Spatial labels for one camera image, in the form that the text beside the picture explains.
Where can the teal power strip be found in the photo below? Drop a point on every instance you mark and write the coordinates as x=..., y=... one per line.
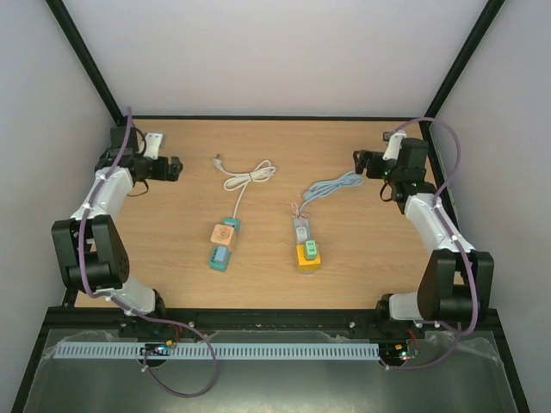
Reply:
x=218, y=267

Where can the orange dragon cube adapter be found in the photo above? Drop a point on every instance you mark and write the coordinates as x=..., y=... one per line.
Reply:
x=224, y=236

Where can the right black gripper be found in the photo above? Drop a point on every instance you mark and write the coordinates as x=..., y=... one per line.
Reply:
x=367, y=163

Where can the black aluminium frame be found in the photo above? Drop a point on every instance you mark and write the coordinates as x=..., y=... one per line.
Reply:
x=68, y=315

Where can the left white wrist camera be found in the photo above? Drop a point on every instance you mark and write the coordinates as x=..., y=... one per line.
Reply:
x=153, y=144

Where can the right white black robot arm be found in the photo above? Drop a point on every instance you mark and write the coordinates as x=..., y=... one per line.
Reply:
x=457, y=281

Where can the light blue slotted cable duct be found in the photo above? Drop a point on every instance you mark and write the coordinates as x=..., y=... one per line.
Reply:
x=221, y=351

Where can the light blue power strip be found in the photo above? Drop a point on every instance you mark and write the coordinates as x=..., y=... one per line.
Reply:
x=301, y=221

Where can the white plug on strip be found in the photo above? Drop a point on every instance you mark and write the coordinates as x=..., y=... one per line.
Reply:
x=301, y=233

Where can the light blue charger plug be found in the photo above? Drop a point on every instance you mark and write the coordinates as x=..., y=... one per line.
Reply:
x=221, y=255

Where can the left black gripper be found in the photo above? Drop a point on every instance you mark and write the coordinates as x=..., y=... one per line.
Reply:
x=175, y=171

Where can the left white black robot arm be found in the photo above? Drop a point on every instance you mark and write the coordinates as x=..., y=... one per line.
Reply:
x=90, y=253

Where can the yellow cube adapter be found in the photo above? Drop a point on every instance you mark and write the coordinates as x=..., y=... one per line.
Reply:
x=305, y=265

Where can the green charger plug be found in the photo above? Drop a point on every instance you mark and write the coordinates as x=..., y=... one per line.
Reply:
x=311, y=249

